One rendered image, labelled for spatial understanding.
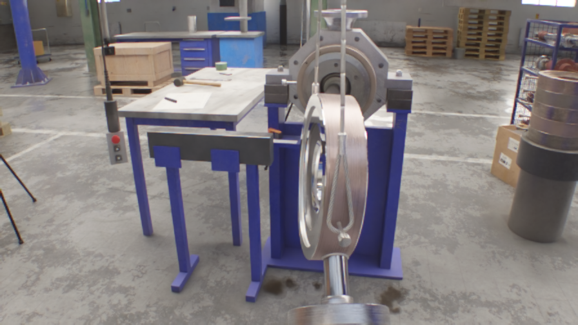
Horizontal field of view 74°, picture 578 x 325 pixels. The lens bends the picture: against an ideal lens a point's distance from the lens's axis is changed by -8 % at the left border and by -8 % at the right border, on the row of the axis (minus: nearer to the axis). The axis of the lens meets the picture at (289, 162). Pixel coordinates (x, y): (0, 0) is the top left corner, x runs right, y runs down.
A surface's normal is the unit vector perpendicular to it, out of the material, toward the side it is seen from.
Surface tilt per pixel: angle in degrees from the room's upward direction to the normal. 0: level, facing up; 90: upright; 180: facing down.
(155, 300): 0
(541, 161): 90
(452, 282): 0
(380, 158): 90
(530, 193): 90
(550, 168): 90
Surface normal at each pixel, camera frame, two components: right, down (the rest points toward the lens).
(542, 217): -0.40, 0.35
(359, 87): -0.18, 0.37
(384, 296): 0.00, -0.93
